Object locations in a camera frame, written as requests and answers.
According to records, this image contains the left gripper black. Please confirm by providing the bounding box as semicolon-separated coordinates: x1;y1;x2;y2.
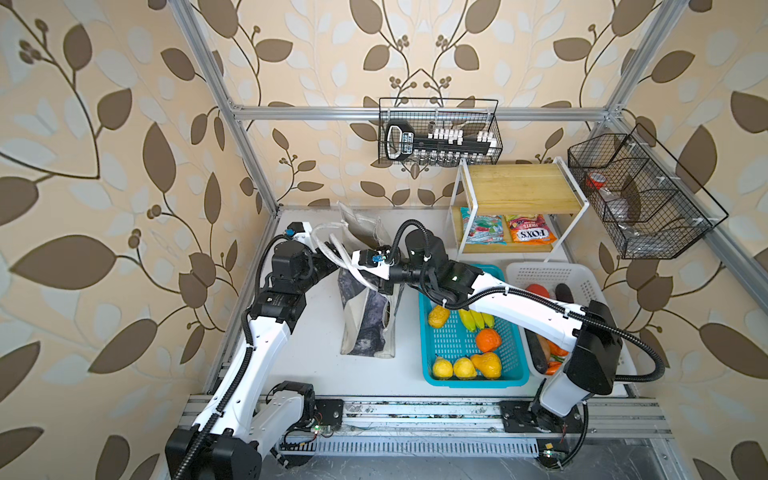
292;239;342;296

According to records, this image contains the white fabric grocery bag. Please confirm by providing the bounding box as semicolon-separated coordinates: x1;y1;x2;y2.
310;203;402;359

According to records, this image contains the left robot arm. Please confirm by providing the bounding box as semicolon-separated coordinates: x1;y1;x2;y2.
165;222;337;479

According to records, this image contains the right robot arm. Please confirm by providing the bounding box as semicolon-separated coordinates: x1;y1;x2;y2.
339;220;666;431

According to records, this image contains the teal candy bag lower shelf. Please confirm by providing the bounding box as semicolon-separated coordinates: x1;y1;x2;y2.
466;215;505;245

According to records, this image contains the red Fox's candy bag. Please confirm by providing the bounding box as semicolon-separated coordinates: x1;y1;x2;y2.
505;214;557;245

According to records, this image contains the yellow mango fruit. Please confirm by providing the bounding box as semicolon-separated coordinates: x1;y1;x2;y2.
427;305;451;329

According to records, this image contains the teal plastic basket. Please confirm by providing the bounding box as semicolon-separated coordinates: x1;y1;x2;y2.
419;294;530;389

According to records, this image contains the orange fruit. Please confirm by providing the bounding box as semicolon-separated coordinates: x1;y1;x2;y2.
475;328;503;353

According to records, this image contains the red tomato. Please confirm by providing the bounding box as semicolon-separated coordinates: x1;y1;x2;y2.
526;284;550;298

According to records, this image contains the yellow pear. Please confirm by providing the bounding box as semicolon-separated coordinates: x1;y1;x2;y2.
471;352;503;380

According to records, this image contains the black tool set in basket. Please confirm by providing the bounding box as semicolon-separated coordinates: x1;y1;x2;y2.
380;120;501;164

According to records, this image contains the purple eggplant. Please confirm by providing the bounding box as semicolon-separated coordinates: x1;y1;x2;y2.
555;283;575;304

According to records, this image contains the plastic bottle red cap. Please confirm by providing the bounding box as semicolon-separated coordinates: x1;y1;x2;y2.
586;172;629;222

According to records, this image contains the white wire shelf rack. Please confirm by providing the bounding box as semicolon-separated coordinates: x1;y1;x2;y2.
447;157;590;262

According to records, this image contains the black wire basket back wall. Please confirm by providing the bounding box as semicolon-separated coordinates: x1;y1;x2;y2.
378;96;503;168

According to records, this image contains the black wire basket wall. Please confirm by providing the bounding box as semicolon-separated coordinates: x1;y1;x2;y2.
378;96;503;168
567;123;729;260

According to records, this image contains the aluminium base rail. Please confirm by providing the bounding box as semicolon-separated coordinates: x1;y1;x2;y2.
185;395;673;460

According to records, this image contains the black wire basket right wall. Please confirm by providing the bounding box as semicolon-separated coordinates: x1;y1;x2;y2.
567;123;729;260

